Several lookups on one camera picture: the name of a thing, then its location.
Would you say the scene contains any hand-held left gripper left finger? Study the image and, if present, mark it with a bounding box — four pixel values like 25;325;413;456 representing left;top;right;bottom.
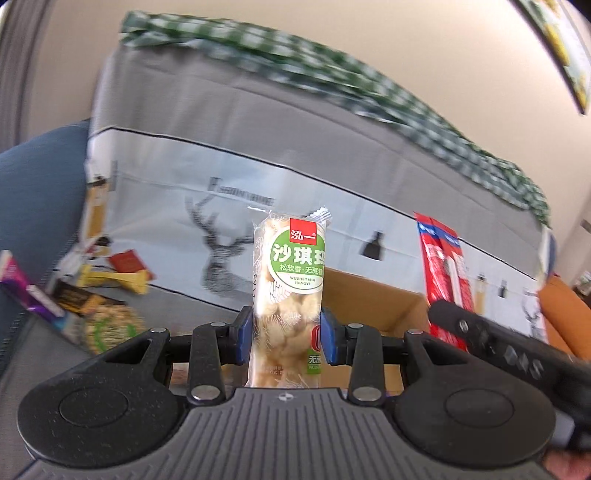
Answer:
106;305;254;404

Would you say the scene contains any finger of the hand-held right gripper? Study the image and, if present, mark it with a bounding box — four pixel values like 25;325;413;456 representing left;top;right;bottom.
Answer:
427;299;506;357

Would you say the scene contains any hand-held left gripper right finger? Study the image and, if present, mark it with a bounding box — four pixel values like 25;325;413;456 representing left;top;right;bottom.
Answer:
320;308;468;405

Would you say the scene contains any red striped snack packet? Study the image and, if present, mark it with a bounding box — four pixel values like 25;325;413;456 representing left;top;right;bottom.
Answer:
431;219;477;354
414;212;446;340

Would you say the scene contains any clear green-label snack packet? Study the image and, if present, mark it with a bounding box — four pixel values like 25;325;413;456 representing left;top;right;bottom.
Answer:
246;206;334;388

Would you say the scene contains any cardboard box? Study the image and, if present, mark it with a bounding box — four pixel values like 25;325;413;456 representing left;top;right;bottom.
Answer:
168;268;433;398

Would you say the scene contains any small red candy packet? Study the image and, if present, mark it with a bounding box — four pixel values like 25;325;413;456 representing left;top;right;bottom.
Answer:
107;249;145;274

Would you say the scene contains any orange pillow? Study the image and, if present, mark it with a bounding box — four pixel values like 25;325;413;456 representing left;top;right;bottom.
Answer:
537;274;591;360

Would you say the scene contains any yellow snack packet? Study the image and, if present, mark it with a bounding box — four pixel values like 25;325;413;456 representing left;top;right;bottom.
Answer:
76;264;154;295

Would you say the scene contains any dark snack packet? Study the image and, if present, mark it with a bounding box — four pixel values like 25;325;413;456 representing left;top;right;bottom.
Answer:
50;282;149;357

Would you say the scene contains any deer print blanket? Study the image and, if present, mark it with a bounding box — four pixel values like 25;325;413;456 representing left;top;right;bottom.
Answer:
55;44;560;326

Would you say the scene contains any purple box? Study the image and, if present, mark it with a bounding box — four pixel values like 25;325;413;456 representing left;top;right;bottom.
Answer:
0;250;71;334

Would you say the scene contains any green checkered cloth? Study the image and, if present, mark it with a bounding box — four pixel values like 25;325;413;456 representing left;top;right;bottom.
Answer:
121;11;552;228

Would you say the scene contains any wall picture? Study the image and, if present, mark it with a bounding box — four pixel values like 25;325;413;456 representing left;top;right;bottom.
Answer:
516;0;591;116

